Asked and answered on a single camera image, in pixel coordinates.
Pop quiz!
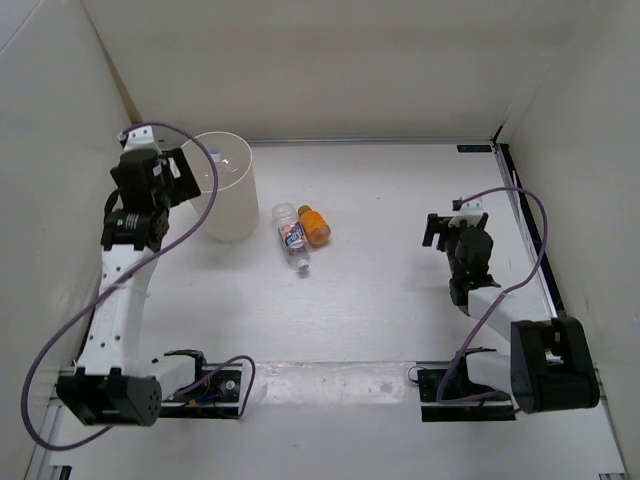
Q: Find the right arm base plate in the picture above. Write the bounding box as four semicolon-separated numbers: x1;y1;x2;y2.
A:
407;362;519;423

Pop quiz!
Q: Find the black frame rail right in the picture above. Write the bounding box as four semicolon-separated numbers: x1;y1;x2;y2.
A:
492;124;566;317

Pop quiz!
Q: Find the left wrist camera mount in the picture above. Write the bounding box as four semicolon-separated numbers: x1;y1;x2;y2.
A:
117;125;161;154

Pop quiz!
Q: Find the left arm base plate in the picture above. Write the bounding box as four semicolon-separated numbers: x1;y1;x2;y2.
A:
159;363;244;420

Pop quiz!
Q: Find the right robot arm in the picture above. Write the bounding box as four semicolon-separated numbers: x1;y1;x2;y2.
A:
422;213;600;414

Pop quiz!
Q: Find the purple cable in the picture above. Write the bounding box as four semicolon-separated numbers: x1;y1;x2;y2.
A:
435;186;548;414
20;120;257;452

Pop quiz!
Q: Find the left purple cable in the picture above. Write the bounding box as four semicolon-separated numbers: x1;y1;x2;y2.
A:
20;120;257;452

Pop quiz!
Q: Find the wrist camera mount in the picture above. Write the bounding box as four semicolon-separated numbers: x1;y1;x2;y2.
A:
117;125;161;154
448;197;488;228

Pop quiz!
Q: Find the white cylindrical bin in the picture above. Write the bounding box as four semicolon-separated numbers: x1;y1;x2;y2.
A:
182;132;259;242

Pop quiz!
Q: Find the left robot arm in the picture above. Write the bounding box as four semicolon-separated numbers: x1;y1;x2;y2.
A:
56;147;211;426

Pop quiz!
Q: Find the clear bottle white blue label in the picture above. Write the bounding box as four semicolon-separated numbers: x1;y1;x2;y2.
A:
272;203;310;274

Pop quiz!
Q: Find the aluminium frame rail left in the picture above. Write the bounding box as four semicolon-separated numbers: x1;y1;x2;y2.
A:
24;144;156;480

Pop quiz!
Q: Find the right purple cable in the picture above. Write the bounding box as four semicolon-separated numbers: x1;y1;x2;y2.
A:
435;186;548;414

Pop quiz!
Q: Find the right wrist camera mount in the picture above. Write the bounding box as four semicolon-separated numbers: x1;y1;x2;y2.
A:
448;197;488;228

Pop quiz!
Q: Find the orange juice bottle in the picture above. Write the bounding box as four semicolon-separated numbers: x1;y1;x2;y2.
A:
298;205;331;247

